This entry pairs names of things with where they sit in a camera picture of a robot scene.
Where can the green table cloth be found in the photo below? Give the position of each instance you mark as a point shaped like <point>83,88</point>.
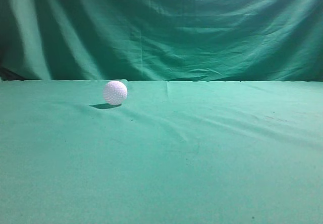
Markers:
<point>173,152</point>

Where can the white dimpled ball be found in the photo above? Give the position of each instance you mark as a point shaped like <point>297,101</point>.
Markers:
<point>115,92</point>

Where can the green backdrop cloth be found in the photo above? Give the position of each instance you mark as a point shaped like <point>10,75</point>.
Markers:
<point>167,40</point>

